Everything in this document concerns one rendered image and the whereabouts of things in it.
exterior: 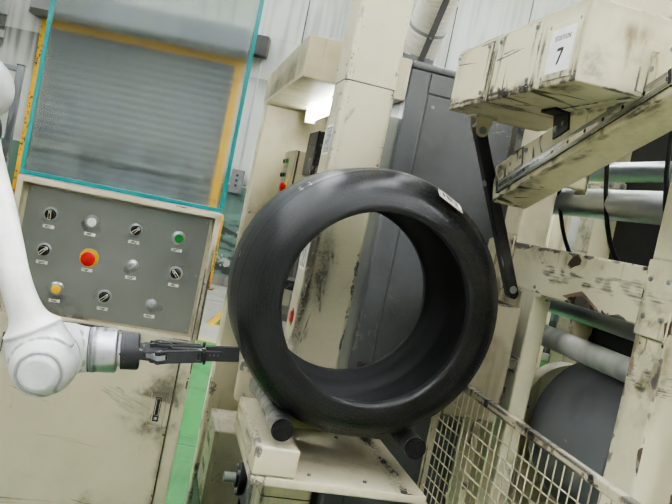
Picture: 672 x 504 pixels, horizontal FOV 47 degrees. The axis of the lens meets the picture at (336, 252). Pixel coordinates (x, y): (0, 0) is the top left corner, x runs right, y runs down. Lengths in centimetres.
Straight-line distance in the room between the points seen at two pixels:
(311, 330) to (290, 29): 933
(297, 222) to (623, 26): 67
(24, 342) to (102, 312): 87
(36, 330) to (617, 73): 109
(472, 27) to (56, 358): 1012
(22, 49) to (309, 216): 1039
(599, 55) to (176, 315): 138
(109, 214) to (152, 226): 12
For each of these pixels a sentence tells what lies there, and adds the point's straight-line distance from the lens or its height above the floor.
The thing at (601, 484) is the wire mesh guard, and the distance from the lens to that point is 138.
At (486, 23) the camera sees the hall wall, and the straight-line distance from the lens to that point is 1123.
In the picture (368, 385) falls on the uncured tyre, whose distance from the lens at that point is 185.
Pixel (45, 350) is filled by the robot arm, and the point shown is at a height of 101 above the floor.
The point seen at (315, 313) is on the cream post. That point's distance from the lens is 189.
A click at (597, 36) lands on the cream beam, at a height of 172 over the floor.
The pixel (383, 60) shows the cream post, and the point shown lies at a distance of 192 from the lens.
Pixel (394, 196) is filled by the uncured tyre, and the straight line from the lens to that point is 153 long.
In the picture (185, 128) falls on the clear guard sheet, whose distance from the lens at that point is 222.
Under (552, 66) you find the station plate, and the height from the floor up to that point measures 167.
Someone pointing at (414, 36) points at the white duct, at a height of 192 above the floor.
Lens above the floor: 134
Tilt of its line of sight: 3 degrees down
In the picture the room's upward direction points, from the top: 12 degrees clockwise
